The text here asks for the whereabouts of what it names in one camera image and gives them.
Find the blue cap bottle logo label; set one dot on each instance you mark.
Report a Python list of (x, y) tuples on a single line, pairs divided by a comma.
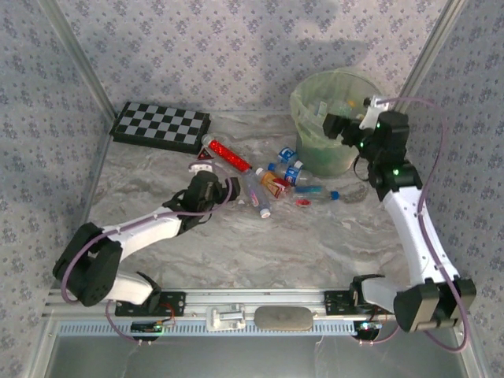
[(293, 173)]

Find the aluminium front rail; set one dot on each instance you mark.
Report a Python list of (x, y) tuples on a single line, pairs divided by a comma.
[(275, 297)]

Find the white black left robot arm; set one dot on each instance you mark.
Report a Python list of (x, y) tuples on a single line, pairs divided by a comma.
[(141, 232)]

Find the red glitter tube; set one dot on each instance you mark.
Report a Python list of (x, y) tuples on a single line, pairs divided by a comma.
[(230, 154)]

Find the black grey chessboard box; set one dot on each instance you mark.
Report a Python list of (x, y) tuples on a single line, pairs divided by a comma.
[(157, 126)]

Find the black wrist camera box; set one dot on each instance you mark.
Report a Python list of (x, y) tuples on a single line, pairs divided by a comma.
[(234, 189), (332, 125)]

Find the green mesh waste bin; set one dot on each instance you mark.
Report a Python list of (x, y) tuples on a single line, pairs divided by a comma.
[(315, 165)]

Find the aluminium frame post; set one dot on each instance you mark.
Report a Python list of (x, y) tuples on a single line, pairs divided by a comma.
[(80, 59), (427, 59)]

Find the slim clear bottle blue cap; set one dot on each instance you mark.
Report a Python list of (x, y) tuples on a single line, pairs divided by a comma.
[(311, 191)]

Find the grey glossy lower panel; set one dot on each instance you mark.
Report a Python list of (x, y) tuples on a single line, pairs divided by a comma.
[(252, 358)]

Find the small red plastic piece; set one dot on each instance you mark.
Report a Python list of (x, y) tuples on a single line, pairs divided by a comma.
[(304, 202)]

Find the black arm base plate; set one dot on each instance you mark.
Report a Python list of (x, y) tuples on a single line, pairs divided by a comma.
[(173, 303), (334, 305)]

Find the pale green plastic bin liner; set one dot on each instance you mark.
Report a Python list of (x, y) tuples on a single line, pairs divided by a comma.
[(307, 118)]

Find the small red black triangle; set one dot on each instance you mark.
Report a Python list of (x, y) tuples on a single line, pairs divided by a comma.
[(204, 155)]

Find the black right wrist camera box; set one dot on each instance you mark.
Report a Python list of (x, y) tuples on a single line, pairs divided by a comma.
[(332, 125)]

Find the grey metal clamp bracket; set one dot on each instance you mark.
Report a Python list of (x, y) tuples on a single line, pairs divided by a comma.
[(226, 317)]

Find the grey oval pad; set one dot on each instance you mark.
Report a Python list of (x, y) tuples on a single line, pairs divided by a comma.
[(283, 318)]

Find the small circuit board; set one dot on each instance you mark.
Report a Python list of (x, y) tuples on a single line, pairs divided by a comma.
[(147, 327), (368, 327)]

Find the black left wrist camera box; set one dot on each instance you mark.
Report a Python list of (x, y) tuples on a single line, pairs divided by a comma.
[(234, 189)]

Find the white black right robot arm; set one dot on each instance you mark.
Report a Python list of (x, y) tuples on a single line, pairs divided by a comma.
[(413, 236)]

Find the blue label bottle white cap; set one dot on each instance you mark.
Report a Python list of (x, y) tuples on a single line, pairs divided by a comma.
[(286, 154)]

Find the orange bottle red label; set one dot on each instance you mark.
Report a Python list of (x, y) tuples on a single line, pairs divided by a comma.
[(271, 183)]

